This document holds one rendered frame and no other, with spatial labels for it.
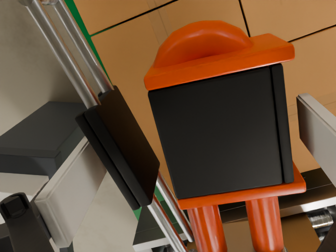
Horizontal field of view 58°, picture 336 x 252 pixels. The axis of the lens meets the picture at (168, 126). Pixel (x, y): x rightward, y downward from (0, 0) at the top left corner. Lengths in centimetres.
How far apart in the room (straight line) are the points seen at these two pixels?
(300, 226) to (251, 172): 89
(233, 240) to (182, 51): 15
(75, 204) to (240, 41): 12
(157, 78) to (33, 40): 143
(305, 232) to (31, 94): 132
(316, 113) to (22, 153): 75
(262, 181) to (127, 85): 73
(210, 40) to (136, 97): 73
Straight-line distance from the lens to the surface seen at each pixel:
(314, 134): 17
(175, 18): 83
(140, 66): 86
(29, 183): 81
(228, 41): 16
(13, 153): 85
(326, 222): 116
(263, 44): 17
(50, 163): 80
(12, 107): 172
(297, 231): 105
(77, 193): 18
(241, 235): 25
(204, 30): 16
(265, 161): 17
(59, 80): 156
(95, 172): 20
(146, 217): 118
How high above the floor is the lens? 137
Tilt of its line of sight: 66 degrees down
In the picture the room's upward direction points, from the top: 168 degrees counter-clockwise
